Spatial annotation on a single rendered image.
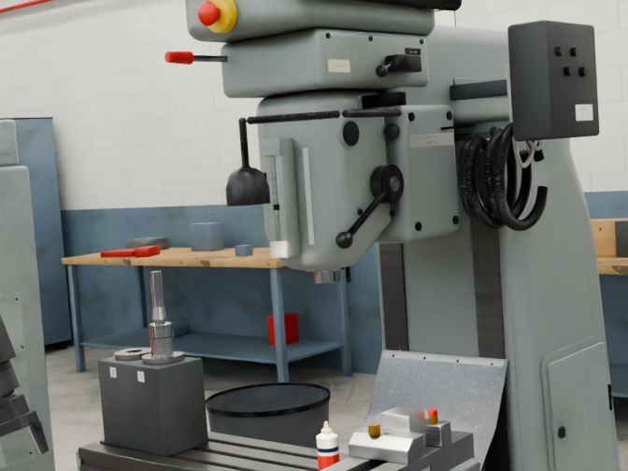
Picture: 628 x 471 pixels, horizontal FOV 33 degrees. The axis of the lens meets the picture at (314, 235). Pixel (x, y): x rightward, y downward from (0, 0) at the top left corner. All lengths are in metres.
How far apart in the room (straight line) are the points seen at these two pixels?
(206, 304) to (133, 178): 1.26
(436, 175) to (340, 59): 0.35
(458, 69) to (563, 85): 0.28
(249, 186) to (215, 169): 6.40
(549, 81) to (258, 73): 0.51
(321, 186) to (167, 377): 0.61
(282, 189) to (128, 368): 0.64
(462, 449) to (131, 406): 0.74
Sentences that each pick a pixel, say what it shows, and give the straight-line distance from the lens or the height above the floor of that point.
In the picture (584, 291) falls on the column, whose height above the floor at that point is 1.17.
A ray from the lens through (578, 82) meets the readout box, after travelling 2.03.
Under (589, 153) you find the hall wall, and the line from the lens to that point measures 6.33.
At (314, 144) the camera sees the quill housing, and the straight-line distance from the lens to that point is 1.86.
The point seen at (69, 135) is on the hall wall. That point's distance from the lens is 9.43.
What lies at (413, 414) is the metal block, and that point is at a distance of 1.90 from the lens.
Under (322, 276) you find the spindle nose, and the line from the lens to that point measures 1.95.
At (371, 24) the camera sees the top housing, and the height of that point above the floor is 1.74.
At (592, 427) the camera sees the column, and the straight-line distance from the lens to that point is 2.47.
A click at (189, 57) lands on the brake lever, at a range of 1.87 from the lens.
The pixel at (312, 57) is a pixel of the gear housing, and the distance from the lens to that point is 1.81.
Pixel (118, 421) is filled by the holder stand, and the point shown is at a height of 0.97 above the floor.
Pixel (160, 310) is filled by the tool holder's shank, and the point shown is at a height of 1.21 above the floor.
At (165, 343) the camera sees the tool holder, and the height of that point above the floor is 1.14.
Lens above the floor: 1.51
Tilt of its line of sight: 4 degrees down
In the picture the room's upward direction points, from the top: 4 degrees counter-clockwise
